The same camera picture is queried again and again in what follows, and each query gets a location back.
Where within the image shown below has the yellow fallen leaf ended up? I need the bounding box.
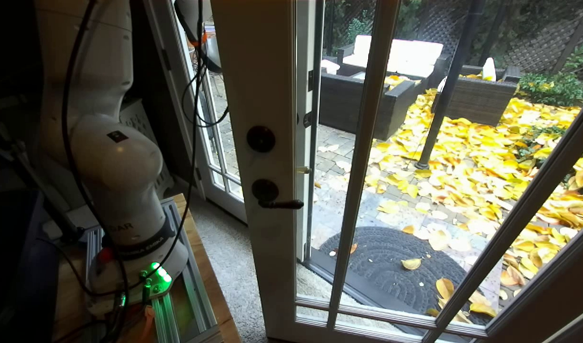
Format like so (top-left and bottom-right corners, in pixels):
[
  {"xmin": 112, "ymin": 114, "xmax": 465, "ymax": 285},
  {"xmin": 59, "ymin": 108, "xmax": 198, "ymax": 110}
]
[
  {"xmin": 467, "ymin": 289, "xmax": 499, "ymax": 320},
  {"xmin": 434, "ymin": 276, "xmax": 459, "ymax": 304},
  {"xmin": 400, "ymin": 255, "xmax": 425, "ymax": 274}
]

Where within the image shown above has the door lever handle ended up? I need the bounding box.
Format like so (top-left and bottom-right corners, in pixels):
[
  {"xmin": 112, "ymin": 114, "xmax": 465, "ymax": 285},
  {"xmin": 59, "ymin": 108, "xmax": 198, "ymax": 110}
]
[{"xmin": 250, "ymin": 177, "xmax": 305, "ymax": 211}]

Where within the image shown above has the white glass door with deadbolt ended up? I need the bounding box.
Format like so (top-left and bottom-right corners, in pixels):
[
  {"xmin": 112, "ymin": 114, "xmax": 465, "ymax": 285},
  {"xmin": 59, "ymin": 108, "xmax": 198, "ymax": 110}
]
[{"xmin": 212, "ymin": 0, "xmax": 583, "ymax": 343}]

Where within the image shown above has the dark lattice fence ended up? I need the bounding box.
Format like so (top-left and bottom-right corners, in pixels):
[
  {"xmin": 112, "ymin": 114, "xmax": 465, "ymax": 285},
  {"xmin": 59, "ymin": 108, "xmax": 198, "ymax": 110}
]
[{"xmin": 398, "ymin": 0, "xmax": 583, "ymax": 74}]

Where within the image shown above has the small white garden object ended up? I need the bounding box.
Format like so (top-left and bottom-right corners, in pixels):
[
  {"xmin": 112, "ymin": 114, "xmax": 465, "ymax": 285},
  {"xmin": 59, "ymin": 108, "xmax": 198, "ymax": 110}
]
[{"xmin": 480, "ymin": 55, "xmax": 499, "ymax": 83}]

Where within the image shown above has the white sofa cushion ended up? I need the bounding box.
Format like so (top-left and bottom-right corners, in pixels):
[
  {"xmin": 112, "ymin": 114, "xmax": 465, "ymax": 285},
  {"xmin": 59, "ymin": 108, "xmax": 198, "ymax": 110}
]
[{"xmin": 337, "ymin": 34, "xmax": 448, "ymax": 82}]

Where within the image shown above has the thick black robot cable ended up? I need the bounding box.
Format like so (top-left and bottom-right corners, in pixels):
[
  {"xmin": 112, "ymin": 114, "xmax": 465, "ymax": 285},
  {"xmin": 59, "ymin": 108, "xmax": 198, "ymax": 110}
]
[{"xmin": 147, "ymin": 0, "xmax": 232, "ymax": 282}]

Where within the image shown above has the thin black cable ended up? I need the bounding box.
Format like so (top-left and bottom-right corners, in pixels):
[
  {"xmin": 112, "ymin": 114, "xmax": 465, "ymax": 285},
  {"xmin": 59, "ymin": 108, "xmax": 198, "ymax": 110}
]
[{"xmin": 59, "ymin": 0, "xmax": 135, "ymax": 320}]

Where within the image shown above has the round door deadbolt lock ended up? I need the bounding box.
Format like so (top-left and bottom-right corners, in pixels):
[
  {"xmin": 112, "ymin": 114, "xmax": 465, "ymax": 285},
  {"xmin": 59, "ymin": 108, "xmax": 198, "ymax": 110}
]
[{"xmin": 244, "ymin": 123, "xmax": 278, "ymax": 154}]

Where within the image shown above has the dark metal patio pole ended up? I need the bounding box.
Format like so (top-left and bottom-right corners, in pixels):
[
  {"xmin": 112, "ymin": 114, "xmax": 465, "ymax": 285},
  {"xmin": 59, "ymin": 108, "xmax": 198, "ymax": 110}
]
[{"xmin": 415, "ymin": 0, "xmax": 488, "ymax": 171}]

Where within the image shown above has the wooden robot platform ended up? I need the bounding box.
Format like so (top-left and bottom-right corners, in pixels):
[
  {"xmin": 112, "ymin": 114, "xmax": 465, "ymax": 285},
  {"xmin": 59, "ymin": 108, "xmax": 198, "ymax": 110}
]
[{"xmin": 50, "ymin": 190, "xmax": 244, "ymax": 343}]

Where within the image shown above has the aluminium mounting frame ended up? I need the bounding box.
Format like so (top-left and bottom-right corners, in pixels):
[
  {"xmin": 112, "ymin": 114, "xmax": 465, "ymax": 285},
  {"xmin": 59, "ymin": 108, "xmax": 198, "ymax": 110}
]
[{"xmin": 80, "ymin": 196, "xmax": 219, "ymax": 343}]

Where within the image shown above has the green garden bush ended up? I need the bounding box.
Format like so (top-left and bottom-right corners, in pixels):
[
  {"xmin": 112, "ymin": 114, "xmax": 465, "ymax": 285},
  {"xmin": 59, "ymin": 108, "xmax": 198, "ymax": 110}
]
[{"xmin": 518, "ymin": 42, "xmax": 583, "ymax": 108}]

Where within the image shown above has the dark round door mat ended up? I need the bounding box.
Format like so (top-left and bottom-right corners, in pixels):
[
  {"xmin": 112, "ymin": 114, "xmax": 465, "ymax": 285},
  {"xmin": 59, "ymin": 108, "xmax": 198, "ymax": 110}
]
[{"xmin": 309, "ymin": 224, "xmax": 474, "ymax": 320}]

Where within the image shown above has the dark wicker planter box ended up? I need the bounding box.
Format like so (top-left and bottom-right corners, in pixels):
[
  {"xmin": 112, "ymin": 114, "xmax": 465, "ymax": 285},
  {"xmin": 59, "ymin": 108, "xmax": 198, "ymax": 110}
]
[{"xmin": 433, "ymin": 62, "xmax": 524, "ymax": 129}]

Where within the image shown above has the dark wicker outdoor sofa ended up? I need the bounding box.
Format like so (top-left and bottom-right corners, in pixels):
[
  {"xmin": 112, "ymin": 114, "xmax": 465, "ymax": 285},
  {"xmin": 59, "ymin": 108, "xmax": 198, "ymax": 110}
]
[{"xmin": 318, "ymin": 34, "xmax": 448, "ymax": 142}]

